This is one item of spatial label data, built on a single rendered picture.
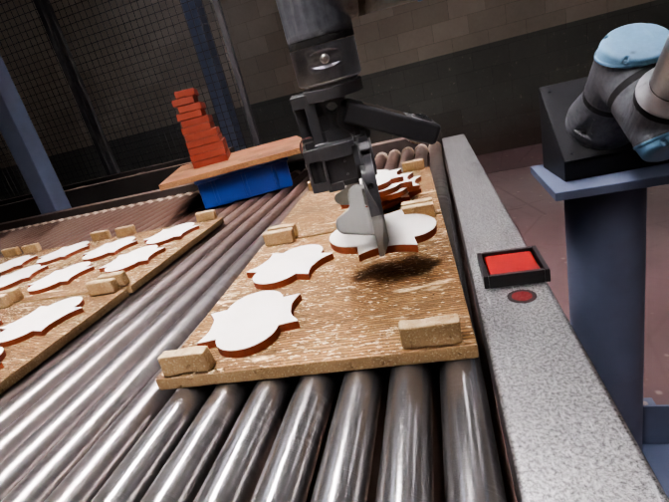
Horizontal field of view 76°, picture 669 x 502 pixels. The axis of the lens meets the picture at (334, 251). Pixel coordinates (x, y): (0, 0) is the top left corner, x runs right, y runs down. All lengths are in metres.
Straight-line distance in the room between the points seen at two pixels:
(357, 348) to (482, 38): 5.41
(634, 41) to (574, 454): 0.80
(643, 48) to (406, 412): 0.80
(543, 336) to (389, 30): 5.40
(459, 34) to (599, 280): 4.75
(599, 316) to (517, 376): 0.86
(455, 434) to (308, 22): 0.41
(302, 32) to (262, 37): 5.60
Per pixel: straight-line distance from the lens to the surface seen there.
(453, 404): 0.40
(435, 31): 5.73
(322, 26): 0.50
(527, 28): 5.81
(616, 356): 1.34
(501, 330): 0.49
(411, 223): 0.59
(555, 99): 1.22
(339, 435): 0.39
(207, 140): 1.63
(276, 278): 0.65
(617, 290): 1.24
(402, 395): 0.41
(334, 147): 0.51
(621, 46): 1.01
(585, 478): 0.36
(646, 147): 0.94
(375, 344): 0.46
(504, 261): 0.61
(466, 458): 0.36
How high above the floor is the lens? 1.19
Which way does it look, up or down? 20 degrees down
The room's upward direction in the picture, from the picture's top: 14 degrees counter-clockwise
